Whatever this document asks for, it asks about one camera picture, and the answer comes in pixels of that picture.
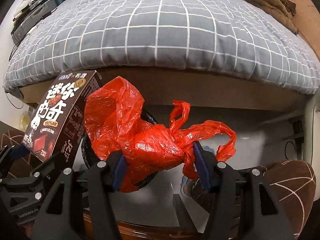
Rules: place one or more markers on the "blue slipper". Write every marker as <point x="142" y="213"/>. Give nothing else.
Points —
<point x="193" y="189"/>

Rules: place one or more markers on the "grey checked bed cover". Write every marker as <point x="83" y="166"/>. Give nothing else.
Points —
<point x="229" y="37"/>

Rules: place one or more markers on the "wooden headboard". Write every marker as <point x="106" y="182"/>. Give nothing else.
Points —
<point x="307" y="22"/>

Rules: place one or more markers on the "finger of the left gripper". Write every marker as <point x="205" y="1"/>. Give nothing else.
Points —
<point x="9" y="155"/>
<point x="51" y="166"/>

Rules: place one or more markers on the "wooden bed frame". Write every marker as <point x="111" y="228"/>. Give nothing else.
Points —
<point x="160" y="86"/>

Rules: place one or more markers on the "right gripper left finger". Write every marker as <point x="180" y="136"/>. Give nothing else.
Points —
<point x="61" y="215"/>

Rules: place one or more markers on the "dark cookie box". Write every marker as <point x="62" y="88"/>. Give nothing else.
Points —
<point x="58" y="123"/>

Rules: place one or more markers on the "grey suitcase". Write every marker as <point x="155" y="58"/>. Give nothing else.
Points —
<point x="33" y="18"/>

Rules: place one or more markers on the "red plastic bag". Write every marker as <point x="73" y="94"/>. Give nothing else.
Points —
<point x="114" y="112"/>

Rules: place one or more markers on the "white chair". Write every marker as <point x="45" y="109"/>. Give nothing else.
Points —
<point x="311" y="137"/>

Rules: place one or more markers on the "black lined trash bin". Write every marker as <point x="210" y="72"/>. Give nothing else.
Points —
<point x="92" y="153"/>

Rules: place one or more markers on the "dark patterned cushion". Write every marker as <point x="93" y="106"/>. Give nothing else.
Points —
<point x="290" y="7"/>

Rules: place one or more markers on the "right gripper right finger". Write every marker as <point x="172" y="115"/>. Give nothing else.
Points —
<point x="262" y="216"/>

